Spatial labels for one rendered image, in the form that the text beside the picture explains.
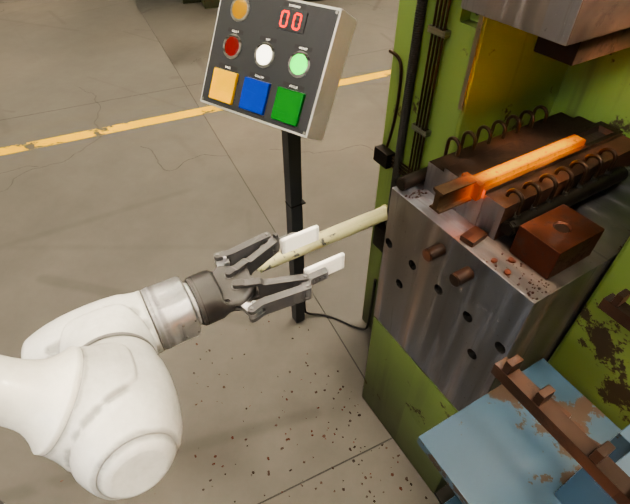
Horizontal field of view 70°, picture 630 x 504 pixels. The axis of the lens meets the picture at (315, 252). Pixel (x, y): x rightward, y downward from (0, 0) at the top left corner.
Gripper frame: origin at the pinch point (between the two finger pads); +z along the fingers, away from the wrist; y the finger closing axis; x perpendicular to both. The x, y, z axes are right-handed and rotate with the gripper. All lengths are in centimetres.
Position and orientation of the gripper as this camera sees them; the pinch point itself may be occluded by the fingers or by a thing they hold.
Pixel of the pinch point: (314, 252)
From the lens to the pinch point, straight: 71.6
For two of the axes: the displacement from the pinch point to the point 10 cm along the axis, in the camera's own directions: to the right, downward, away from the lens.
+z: 8.6, -3.6, 3.7
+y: 5.2, 6.0, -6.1
